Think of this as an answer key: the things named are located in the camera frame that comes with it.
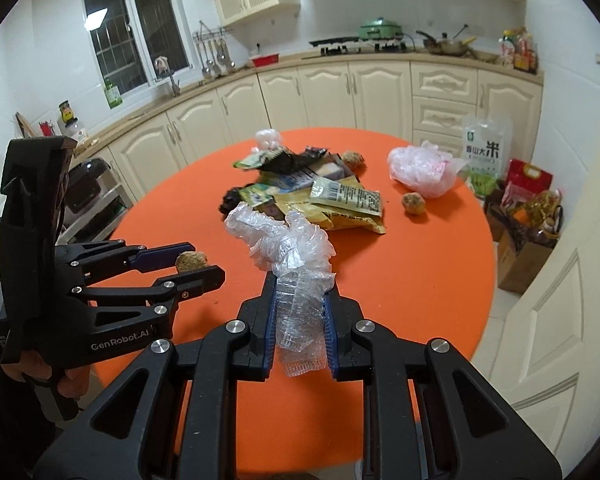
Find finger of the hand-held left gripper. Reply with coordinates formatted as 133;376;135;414
70;265;227;333
55;241;197;286

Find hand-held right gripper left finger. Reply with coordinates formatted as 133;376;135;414
32;271;281;480

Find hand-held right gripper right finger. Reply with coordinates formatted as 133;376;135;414
322;285;563;480

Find clear plastic wrap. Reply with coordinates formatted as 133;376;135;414
224;202;337;380

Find pink white plastic bag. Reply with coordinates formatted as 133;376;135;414
386;141;468;199

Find person's left hand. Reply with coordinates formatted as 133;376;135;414
1;350;92;403

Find black crumpled plastic bag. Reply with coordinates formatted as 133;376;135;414
219;186;253;217

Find black countertop oven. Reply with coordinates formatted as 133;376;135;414
62;157;136;243

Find green yellow snack wrapper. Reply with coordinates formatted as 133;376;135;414
237;184;281;211

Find golden snack wrapper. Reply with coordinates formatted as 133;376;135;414
272;189;387;235

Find orange chair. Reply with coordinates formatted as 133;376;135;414
91;128;498;480

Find dark blue snack wrapper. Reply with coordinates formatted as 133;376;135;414
256;167;321;195

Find pale yellow snack wrapper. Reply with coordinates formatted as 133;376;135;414
309;176;384;217

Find black snack wrapper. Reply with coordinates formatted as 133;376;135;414
257;146;328;177

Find white crumpled plastic bag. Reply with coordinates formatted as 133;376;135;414
254;129;283;153

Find metal faucet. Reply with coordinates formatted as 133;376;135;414
155;56;182;97

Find large cardboard box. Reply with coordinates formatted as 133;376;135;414
496;230;556;295

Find small cardboard box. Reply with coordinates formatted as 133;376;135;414
484;180;512;242

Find hanging kitchen utensils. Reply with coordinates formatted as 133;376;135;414
192;21;236;78

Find kitchen window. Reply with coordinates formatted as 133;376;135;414
80;0;192;96

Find cream base cabinets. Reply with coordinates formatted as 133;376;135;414
87;60;545;201

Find cream panel door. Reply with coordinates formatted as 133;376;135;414
472;10;600;461

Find white green rice bag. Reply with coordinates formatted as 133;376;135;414
461;114;513;196

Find red rice bag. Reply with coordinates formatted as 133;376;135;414
500;159;554;211

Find black gas stove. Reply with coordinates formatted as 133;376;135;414
308;36;416;56

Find green electric pot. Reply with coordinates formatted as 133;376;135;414
357;17;406;42

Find dark wok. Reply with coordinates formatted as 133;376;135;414
415;24;481;57

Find group of condiment bottles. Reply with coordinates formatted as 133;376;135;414
497;27;538;73

